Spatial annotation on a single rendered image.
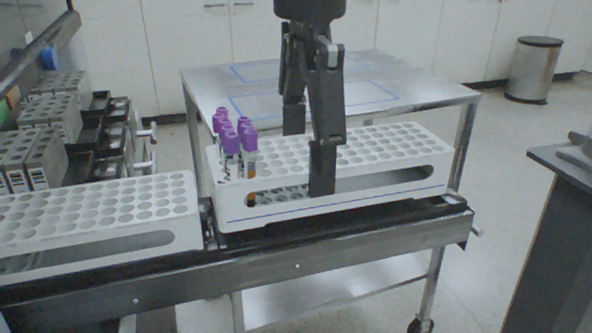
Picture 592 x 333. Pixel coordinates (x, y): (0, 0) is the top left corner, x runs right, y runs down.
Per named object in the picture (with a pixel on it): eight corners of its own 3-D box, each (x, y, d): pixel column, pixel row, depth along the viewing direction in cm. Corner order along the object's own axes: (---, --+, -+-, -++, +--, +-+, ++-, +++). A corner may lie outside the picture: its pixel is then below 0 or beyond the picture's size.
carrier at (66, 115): (71, 125, 76) (62, 93, 73) (83, 124, 76) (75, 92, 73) (58, 153, 66) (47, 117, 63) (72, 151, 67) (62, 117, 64)
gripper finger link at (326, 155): (331, 125, 43) (343, 136, 41) (329, 167, 46) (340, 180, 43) (318, 127, 43) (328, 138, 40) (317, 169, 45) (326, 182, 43)
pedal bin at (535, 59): (526, 108, 309) (545, 44, 286) (492, 92, 340) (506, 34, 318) (560, 104, 317) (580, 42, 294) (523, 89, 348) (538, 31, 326)
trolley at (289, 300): (231, 414, 111) (195, 138, 71) (201, 294, 148) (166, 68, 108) (436, 337, 132) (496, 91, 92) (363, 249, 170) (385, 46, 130)
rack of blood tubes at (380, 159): (219, 233, 46) (215, 186, 43) (209, 188, 55) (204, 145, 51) (448, 192, 54) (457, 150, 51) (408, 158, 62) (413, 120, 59)
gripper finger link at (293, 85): (290, 41, 44) (287, 31, 44) (277, 107, 53) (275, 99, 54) (325, 38, 45) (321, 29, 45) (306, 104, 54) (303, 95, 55)
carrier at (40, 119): (57, 127, 75) (48, 95, 72) (70, 125, 76) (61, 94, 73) (43, 154, 65) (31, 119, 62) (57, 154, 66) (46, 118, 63)
